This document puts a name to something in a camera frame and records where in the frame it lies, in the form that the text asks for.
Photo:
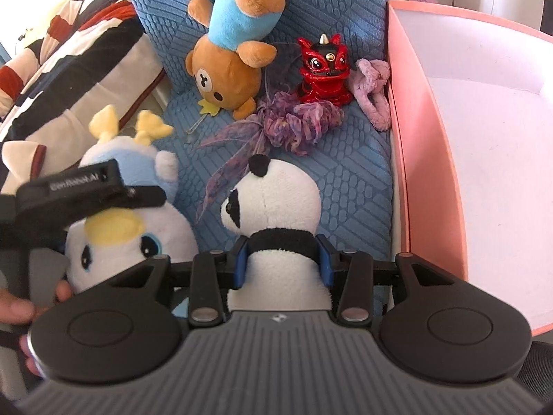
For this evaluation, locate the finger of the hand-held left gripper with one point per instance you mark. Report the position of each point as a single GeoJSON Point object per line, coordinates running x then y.
{"type": "Point", "coordinates": [144, 196]}

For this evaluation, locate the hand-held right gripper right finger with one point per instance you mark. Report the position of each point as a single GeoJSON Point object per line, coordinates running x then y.
{"type": "Point", "coordinates": [325, 263]}

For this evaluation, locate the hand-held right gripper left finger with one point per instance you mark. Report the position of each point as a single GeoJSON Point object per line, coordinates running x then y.
{"type": "Point", "coordinates": [240, 268]}

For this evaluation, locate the white blue plush toy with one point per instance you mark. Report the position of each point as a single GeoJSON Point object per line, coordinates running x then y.
{"type": "Point", "coordinates": [173, 233]}

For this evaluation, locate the panda plush toy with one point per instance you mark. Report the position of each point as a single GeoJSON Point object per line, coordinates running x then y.
{"type": "Point", "coordinates": [281, 194]}

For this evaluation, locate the pink storage box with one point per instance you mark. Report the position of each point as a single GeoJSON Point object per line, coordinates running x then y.
{"type": "Point", "coordinates": [414, 138]}

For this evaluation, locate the red lion figurine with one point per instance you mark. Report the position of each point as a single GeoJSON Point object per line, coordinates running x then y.
{"type": "Point", "coordinates": [322, 82]}

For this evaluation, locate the pink plush toy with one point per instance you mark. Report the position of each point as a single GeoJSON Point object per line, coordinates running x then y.
{"type": "Point", "coordinates": [367, 86]}

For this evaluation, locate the person's left hand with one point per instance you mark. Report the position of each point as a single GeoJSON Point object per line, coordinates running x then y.
{"type": "Point", "coordinates": [17, 309]}

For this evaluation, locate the blue textured sofa cover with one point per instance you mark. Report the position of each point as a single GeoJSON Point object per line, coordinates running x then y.
{"type": "Point", "coordinates": [345, 173]}

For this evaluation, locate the striped pillow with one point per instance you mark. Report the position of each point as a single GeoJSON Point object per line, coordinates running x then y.
{"type": "Point", "coordinates": [86, 73]}

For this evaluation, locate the purple organza scrunchie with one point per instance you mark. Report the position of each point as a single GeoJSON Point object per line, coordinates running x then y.
{"type": "Point", "coordinates": [285, 125]}

